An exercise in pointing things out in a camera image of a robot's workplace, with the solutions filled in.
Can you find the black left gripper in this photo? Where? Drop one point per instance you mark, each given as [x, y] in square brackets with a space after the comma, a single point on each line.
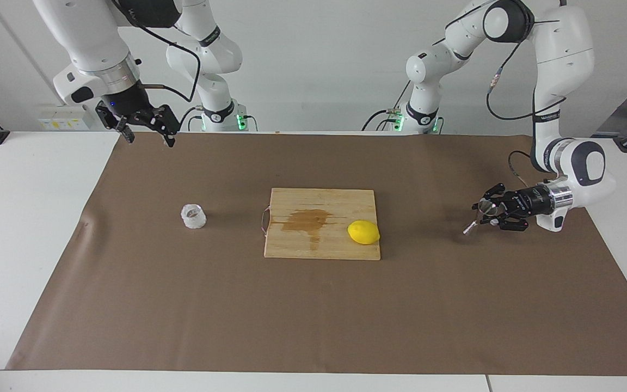
[534, 202]

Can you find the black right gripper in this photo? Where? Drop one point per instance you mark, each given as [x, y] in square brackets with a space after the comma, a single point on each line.
[128, 103]

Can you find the steel double jigger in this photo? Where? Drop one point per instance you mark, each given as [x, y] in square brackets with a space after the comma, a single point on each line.
[487, 207]

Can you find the clear textured cup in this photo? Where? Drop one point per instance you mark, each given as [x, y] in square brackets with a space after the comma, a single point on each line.
[194, 218]

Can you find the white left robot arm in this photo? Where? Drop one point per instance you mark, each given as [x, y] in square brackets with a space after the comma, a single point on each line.
[561, 49]

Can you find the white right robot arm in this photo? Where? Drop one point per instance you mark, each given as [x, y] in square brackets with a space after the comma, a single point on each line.
[85, 32]

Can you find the yellow lemon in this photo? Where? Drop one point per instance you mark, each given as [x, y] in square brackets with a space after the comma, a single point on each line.
[363, 232]

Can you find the wooden cutting board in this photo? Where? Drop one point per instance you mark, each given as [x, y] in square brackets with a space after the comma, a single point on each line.
[340, 207]

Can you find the brown paper table mat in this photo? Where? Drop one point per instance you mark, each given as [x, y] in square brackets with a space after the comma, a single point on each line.
[183, 299]

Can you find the white wall socket box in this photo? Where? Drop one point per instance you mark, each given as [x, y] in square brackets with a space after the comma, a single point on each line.
[63, 117]

